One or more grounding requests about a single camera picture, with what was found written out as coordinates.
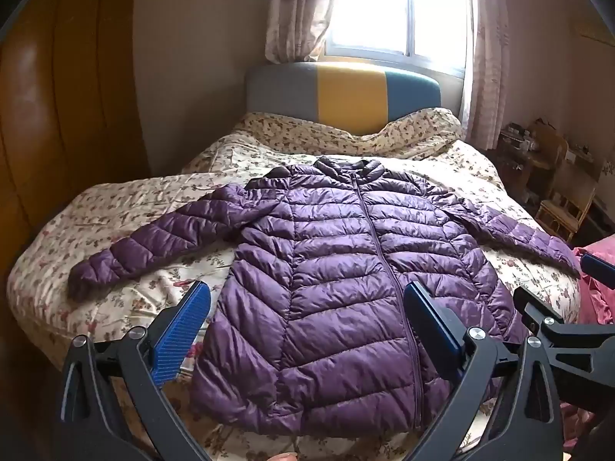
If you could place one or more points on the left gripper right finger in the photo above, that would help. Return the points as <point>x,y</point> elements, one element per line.
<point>526,422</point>

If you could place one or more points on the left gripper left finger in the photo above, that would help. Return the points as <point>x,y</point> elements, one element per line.
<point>92,424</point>

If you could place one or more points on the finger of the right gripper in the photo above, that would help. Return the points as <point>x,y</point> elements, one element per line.
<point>581,357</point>
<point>598,269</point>

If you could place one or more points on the purple quilted down jacket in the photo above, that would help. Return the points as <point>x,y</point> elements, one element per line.
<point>309,336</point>

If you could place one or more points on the pink quilted blanket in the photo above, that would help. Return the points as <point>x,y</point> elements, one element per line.
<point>597,306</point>

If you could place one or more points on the wooden chair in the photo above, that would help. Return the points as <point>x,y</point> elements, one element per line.
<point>569,200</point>

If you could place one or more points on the cluttered wooden desk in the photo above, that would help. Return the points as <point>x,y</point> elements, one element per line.
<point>528,158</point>

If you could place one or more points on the right floral curtain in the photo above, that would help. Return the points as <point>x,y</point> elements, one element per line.
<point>486,75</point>

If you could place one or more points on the floral curtain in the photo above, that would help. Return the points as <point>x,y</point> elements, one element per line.
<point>296,30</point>
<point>486,75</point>

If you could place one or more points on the floral bed quilt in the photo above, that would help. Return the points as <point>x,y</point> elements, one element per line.
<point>104,214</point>

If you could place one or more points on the grey yellow teal headboard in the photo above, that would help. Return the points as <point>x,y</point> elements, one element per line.
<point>359,98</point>

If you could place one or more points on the brown wooden wardrobe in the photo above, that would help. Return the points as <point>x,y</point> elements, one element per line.
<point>69,118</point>

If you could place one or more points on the left floral curtain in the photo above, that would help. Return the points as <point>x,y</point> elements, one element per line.
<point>296,30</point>

